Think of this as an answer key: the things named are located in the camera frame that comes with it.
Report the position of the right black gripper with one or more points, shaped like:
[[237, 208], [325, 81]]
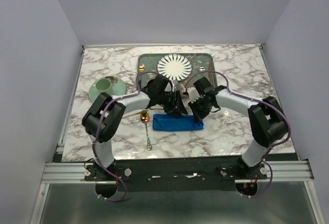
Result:
[[198, 115]]

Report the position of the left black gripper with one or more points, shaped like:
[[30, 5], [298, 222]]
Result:
[[176, 106]]

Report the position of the blue cloth napkin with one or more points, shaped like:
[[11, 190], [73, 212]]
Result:
[[167, 123]]

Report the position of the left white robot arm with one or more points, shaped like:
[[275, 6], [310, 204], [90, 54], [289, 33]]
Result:
[[102, 119]]

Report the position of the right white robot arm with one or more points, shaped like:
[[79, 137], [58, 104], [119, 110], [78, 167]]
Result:
[[269, 125]]

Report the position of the iridescent gold spoon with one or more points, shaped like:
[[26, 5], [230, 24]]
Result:
[[145, 118]]

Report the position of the copper fork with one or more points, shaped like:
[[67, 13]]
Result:
[[130, 115]]

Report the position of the white blue striped plate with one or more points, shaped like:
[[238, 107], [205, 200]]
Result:
[[174, 67]]

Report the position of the green floral serving tray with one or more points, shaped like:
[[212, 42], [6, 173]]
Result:
[[150, 61]]

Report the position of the green saucer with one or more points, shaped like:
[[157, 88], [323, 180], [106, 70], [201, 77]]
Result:
[[119, 88]]

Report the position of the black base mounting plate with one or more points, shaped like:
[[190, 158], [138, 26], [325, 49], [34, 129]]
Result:
[[224, 173]]

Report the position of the green cup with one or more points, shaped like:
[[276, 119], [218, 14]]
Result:
[[104, 85]]

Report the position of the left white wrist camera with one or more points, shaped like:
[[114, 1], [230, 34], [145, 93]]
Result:
[[175, 85]]

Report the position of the gold fork green handle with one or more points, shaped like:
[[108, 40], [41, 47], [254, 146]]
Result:
[[141, 67]]

